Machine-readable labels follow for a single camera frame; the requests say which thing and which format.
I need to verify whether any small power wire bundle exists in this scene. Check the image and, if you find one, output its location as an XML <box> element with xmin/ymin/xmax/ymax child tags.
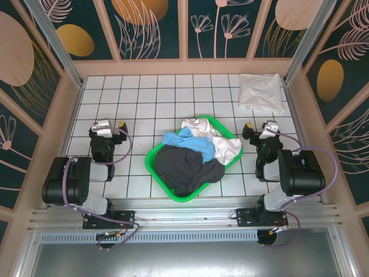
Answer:
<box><xmin>269</xmin><ymin>219</ymin><xmax>289</xmax><ymax>235</ymax></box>
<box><xmin>114</xmin><ymin>223</ymin><xmax>129</xmax><ymax>240</ymax></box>

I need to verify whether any dark grey t-shirt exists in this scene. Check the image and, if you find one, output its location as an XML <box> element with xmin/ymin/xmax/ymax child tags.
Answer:
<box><xmin>155</xmin><ymin>145</ymin><xmax>207</xmax><ymax>193</ymax></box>

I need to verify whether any folded white t-shirt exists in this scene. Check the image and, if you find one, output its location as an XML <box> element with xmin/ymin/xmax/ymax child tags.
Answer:
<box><xmin>238</xmin><ymin>73</ymin><xmax>287</xmax><ymax>115</ymax></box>

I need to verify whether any aluminium side rail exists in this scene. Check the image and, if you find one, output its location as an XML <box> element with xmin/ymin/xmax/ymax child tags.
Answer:
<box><xmin>284</xmin><ymin>83</ymin><xmax>331</xmax><ymax>204</ymax></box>
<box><xmin>43</xmin><ymin>83</ymin><xmax>86</xmax><ymax>208</ymax></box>

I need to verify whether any light blue t-shirt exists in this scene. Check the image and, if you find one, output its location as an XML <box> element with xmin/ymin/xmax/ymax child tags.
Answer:
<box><xmin>160</xmin><ymin>128</ymin><xmax>216</xmax><ymax>161</ymax></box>

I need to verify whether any slotted grey cable duct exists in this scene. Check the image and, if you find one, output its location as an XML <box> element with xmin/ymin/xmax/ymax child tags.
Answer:
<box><xmin>40</xmin><ymin>231</ymin><xmax>259</xmax><ymax>244</ymax></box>

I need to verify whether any aluminium front rail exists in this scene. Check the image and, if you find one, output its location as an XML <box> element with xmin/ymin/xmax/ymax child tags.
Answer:
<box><xmin>27</xmin><ymin>197</ymin><xmax>344</xmax><ymax>231</ymax></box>

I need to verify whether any green plastic basket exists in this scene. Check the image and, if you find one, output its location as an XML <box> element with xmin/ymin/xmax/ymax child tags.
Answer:
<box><xmin>145</xmin><ymin>115</ymin><xmax>244</xmax><ymax>204</ymax></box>

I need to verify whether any crumpled white t-shirt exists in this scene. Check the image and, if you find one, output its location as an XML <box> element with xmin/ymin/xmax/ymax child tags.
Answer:
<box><xmin>180</xmin><ymin>116</ymin><xmax>243</xmax><ymax>167</ymax></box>

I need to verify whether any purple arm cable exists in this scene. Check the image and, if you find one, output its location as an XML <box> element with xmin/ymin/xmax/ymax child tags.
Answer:
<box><xmin>62</xmin><ymin>126</ymin><xmax>141</xmax><ymax>251</ymax></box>
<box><xmin>266</xmin><ymin>128</ymin><xmax>339</xmax><ymax>249</ymax></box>

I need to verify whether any aluminium corner post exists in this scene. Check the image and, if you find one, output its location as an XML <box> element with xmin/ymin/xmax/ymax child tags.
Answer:
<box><xmin>24</xmin><ymin>0</ymin><xmax>85</xmax><ymax>89</ymax></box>
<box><xmin>283</xmin><ymin>0</ymin><xmax>332</xmax><ymax>87</ymax></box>

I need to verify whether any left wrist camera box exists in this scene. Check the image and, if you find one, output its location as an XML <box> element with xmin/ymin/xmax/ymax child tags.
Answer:
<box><xmin>91</xmin><ymin>117</ymin><xmax>114</xmax><ymax>138</ymax></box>

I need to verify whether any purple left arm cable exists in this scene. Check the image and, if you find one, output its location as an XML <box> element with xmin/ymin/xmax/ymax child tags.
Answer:
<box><xmin>62</xmin><ymin>126</ymin><xmax>141</xmax><ymax>251</ymax></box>

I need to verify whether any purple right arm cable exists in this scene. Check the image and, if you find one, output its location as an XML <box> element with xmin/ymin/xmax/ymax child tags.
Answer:
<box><xmin>266</xmin><ymin>128</ymin><xmax>339</xmax><ymax>249</ymax></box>

